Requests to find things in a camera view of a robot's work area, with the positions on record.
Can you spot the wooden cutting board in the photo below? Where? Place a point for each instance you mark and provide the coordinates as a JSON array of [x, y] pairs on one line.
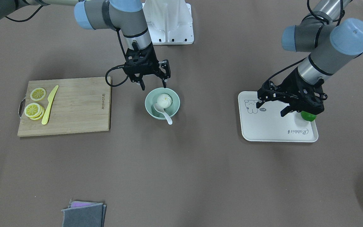
[[80, 105]]

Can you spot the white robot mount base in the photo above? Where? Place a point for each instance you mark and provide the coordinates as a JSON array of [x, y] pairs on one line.
[[170, 22]]

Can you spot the white steamed bun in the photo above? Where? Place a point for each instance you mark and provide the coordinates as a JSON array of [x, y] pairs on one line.
[[164, 100]]

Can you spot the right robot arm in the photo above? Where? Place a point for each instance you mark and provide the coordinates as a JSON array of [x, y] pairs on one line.
[[126, 17]]

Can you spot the green lime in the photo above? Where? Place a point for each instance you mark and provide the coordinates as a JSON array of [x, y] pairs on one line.
[[309, 117]]

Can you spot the cream rabbit tray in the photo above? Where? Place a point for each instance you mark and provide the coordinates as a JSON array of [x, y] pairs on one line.
[[266, 123]]

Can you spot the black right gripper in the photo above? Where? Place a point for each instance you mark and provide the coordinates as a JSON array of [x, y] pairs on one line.
[[164, 67]]

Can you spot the mint green bowl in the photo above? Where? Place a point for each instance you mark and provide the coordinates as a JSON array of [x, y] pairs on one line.
[[151, 98]]

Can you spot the lemon slice stack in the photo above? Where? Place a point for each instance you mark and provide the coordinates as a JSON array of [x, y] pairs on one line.
[[34, 111]]

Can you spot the white ceramic spoon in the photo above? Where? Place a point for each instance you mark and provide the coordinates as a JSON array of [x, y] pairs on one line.
[[159, 109]]

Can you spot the grey folded cloth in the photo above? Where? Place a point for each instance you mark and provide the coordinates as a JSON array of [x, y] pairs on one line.
[[84, 214]]

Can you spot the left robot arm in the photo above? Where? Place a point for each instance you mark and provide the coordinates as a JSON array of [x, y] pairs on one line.
[[331, 43]]

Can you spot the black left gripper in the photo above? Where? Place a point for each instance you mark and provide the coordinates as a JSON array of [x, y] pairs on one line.
[[290, 85]]

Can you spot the lemon slice near handle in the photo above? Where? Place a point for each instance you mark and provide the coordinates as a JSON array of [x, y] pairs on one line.
[[38, 94]]

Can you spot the yellow plastic knife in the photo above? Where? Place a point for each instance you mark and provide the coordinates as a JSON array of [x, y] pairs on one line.
[[51, 98]]

